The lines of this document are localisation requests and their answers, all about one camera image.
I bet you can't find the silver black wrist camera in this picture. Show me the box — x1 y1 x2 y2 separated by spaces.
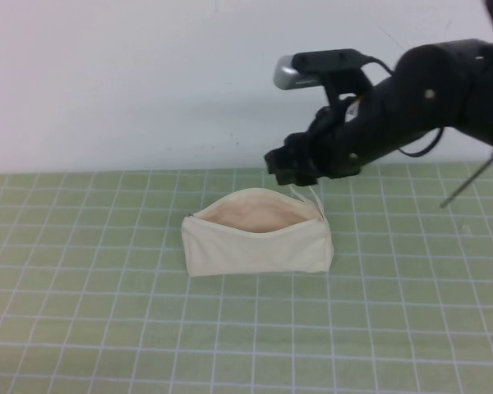
273 48 374 120

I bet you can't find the green grid table mat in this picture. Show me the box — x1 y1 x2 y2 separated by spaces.
0 161 493 394

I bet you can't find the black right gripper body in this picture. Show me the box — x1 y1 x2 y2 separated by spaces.
306 96 369 181

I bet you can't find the cream fabric pencil case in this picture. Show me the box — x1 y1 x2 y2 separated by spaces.
181 183 335 278

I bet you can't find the thin grey rod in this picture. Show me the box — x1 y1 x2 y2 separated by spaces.
439 149 493 209

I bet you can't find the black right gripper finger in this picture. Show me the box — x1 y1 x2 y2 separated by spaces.
264 145 320 186
283 130 316 159

